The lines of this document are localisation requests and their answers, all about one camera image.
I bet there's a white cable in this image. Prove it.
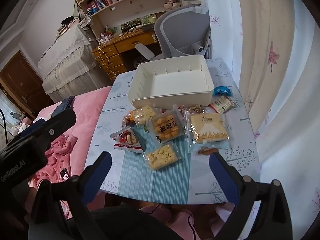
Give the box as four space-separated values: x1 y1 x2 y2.
96 36 118 77

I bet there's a lace covered cabinet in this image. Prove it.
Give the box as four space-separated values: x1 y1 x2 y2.
37 25 98 103

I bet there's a dark blue cloth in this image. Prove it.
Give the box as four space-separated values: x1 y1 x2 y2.
51 96 75 117

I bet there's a dark clothing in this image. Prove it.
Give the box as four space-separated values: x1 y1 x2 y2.
90 202 180 240

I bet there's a blue candy packet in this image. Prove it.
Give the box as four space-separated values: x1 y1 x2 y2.
212 86 233 97

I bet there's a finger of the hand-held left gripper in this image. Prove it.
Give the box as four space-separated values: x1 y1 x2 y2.
25 109 77 153

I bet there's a wooden bookshelf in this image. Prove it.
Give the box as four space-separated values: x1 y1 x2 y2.
66 0 180 30

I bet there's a dark printed box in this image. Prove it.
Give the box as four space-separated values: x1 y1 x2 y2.
121 17 157 32

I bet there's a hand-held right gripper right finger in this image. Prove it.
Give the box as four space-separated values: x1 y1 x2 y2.
209 151 293 240

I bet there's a brown wooden door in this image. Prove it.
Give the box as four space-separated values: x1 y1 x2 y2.
0 50 45 119

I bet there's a clear yellow crumble packet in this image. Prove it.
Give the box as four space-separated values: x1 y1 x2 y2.
142 141 182 171
130 104 163 127

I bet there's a white plastic storage box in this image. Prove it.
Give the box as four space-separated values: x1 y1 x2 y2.
128 54 214 111

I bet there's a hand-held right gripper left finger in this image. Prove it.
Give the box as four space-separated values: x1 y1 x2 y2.
28 151 112 240

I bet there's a pink blanket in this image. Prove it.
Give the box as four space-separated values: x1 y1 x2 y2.
27 86 113 205

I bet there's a wooden desk with drawers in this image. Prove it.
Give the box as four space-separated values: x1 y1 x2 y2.
92 27 163 82

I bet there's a red edged nut packet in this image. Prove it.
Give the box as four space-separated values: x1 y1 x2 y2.
121 111 137 128

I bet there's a red and white packet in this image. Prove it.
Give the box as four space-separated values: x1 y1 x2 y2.
110 126 145 153

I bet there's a large clear cake packet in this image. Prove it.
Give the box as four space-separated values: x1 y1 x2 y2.
184 110 231 153

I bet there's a grey office chair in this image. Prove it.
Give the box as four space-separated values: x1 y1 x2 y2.
135 0 213 63

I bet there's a striped white red packet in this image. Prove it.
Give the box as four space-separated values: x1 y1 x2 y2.
209 95 237 114

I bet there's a tree print tablecloth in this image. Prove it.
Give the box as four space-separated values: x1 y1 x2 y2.
84 58 261 203

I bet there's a stack of books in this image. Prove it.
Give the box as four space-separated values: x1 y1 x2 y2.
55 17 80 39

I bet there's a round yellow pastry packet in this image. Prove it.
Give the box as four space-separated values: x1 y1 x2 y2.
146 110 185 144

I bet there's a white floral cloth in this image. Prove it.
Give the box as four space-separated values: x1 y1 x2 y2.
10 119 38 137

